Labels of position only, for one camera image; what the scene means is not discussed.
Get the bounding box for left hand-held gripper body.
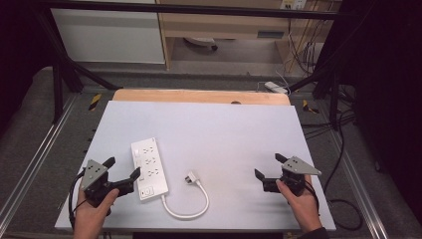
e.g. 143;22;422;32
80;158;136;208

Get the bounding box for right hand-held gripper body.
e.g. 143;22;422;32
263;155;322;197

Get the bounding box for person's left hand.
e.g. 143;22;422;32
73;187;120;231

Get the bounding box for person's right hand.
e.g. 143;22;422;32
275;174;321;234

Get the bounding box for white power plug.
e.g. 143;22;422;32
184;170;202;186

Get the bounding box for yellow black tape marker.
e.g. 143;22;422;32
302;99;319;115
88;93;103;112

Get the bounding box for small white floor power strip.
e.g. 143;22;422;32
264;81;290;96

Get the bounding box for white cabinet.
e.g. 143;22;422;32
50;7;166;65

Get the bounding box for dark curtain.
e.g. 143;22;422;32
0;0;56;135
339;0;422;227

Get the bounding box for chair base with caster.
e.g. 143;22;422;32
183;36;220;52

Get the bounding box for wooden desk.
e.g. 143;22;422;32
155;0;343;72

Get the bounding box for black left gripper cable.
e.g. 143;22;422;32
67;169;87;231

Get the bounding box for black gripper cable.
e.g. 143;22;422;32
303;180;321;217
67;169;87;231

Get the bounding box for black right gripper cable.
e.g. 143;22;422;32
303;180;321;217

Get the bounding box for black floor cable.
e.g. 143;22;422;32
300;84;365;232

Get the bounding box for aluminium floor rail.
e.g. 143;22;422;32
325;131;390;239
0;94;80;227

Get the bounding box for white power cable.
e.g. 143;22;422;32
160;180;211;220

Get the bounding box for black metal frame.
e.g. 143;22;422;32
32;0;351;131

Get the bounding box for bundle of hanging cables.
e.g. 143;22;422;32
286;9;327;77

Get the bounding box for wall socket panel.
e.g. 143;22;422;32
280;0;309;11

